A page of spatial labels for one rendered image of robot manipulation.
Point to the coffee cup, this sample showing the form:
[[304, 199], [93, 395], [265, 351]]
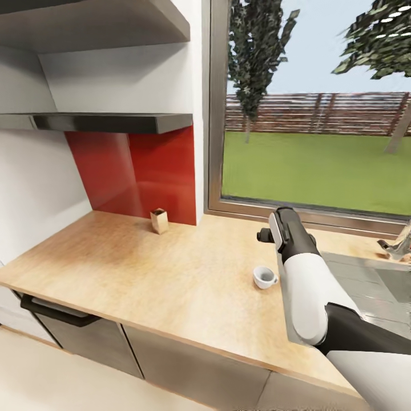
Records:
[[264, 277]]

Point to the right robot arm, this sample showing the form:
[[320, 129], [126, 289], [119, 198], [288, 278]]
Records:
[[375, 361]]

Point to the countertop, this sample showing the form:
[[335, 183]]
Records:
[[192, 284]]

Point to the dishwasher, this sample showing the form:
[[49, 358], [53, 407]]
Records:
[[90, 336]]

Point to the fixed window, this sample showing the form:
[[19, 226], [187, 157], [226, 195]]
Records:
[[306, 104]]

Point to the water glass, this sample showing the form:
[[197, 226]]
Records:
[[159, 220]]

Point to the drop in sink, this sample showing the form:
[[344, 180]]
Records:
[[380, 290]]

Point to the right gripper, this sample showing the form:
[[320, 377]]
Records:
[[265, 236]]

